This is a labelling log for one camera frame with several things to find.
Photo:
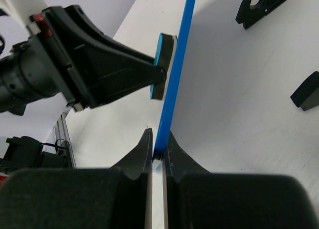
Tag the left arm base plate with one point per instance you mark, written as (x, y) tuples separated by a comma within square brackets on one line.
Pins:
[(27, 153)]

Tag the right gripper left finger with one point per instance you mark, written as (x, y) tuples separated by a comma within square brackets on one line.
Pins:
[(119, 197)]

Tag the blue-framed whiteboard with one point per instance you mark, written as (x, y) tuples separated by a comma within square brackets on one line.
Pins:
[(228, 100)]

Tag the wire whiteboard stand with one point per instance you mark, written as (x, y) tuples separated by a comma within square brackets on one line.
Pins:
[(306, 95)]

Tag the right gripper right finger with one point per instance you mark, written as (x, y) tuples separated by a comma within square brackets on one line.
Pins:
[(195, 198)]

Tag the blue heart-shaped eraser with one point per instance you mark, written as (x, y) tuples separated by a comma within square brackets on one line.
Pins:
[(164, 58)]

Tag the aluminium front rail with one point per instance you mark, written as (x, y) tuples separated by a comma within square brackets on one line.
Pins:
[(63, 139)]

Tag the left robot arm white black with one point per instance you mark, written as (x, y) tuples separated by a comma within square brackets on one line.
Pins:
[(23, 77)]

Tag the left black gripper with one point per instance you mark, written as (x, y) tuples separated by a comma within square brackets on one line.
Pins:
[(87, 67)]

